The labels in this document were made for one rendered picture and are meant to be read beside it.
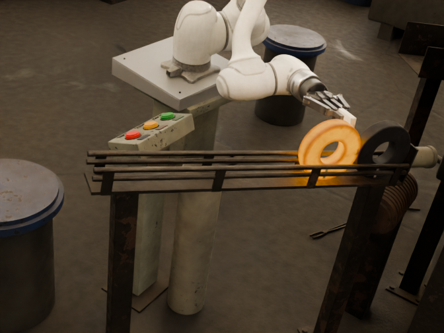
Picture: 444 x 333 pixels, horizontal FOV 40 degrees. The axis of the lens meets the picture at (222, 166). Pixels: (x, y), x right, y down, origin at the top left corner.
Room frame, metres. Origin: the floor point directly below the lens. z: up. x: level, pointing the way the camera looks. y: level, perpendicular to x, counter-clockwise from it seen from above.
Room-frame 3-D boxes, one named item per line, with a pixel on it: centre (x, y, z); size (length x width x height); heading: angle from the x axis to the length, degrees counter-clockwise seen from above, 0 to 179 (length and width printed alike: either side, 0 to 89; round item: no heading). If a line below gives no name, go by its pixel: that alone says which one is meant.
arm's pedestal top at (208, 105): (2.28, 0.19, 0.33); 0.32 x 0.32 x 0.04; 53
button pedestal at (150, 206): (1.45, 0.21, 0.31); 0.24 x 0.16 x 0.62; 151
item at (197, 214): (1.41, 0.05, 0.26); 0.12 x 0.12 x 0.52
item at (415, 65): (2.24, -0.75, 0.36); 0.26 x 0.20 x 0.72; 6
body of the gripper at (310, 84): (1.61, -0.24, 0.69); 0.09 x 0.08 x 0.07; 26
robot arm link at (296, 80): (1.68, -0.21, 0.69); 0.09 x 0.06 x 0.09; 116
